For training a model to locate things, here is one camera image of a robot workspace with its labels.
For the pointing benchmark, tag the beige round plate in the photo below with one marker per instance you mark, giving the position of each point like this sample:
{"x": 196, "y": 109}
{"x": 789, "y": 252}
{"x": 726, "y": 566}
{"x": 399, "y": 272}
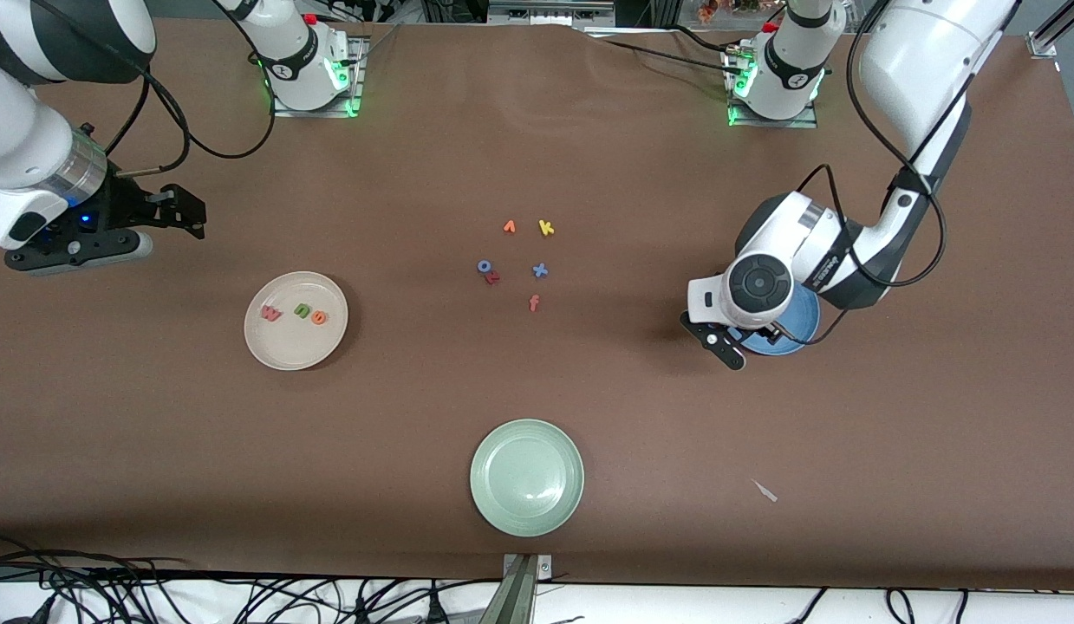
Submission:
{"x": 296, "y": 347}

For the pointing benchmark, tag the metal table edge bracket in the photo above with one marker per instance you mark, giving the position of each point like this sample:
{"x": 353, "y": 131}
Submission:
{"x": 523, "y": 585}

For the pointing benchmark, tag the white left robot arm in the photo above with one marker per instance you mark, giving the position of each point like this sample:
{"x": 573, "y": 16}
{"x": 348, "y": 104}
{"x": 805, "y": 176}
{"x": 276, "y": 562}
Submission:
{"x": 918, "y": 61}

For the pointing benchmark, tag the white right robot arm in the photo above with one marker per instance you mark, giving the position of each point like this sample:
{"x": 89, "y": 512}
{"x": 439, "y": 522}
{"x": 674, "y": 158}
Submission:
{"x": 16, "y": 130}

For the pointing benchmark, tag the small white paper scrap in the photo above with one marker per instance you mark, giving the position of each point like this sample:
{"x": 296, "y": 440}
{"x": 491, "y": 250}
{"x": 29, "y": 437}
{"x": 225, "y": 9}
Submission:
{"x": 764, "y": 490}

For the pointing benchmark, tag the pink foam letter w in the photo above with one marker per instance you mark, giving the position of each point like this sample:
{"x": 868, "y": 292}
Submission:
{"x": 270, "y": 315}

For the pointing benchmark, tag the silver metal frame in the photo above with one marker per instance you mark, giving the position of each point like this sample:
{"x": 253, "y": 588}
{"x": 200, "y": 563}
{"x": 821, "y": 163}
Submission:
{"x": 550, "y": 13}

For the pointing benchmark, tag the brown table cover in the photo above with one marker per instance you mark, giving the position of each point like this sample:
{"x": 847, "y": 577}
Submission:
{"x": 155, "y": 433}

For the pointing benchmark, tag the aluminium profile rail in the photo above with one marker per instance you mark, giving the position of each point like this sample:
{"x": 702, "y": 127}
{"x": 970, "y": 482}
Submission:
{"x": 1052, "y": 30}

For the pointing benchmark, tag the green round plate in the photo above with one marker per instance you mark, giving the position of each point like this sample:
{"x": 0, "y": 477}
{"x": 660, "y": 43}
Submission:
{"x": 527, "y": 478}

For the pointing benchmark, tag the blue round plate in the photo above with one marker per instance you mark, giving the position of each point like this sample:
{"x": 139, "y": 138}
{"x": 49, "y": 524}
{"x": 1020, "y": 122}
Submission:
{"x": 801, "y": 321}

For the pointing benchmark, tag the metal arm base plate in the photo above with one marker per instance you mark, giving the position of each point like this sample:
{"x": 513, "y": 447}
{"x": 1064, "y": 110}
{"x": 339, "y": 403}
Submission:
{"x": 801, "y": 124}
{"x": 357, "y": 87}

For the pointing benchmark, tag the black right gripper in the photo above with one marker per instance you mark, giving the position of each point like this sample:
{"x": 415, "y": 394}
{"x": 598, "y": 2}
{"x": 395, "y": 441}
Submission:
{"x": 125, "y": 206}

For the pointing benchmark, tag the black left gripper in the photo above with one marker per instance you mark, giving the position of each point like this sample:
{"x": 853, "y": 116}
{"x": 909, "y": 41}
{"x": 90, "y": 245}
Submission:
{"x": 766, "y": 329}

